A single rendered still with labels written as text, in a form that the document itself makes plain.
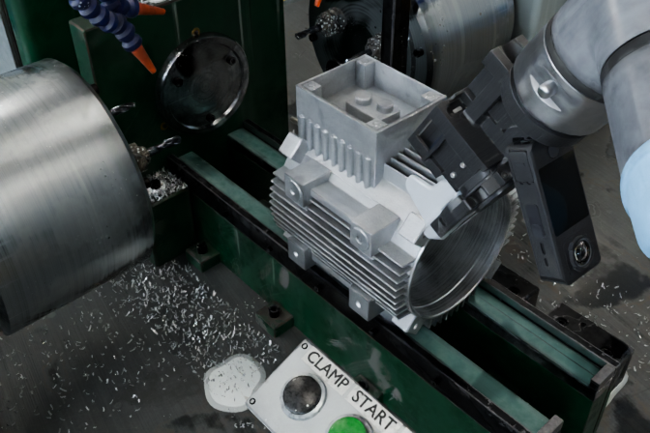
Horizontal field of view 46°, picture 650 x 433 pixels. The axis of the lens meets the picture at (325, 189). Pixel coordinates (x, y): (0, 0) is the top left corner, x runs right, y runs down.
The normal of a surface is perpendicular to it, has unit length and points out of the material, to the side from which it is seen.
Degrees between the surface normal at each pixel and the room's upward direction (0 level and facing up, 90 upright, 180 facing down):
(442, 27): 66
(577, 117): 109
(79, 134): 39
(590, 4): 75
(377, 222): 0
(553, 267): 90
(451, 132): 90
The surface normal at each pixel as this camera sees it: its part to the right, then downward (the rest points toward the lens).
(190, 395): 0.00, -0.78
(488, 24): 0.65, 0.26
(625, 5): -0.81, -0.28
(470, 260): -0.48, -0.34
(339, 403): -0.28, -0.57
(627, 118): -0.96, -0.13
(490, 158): 0.33, -0.45
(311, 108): -0.75, 0.41
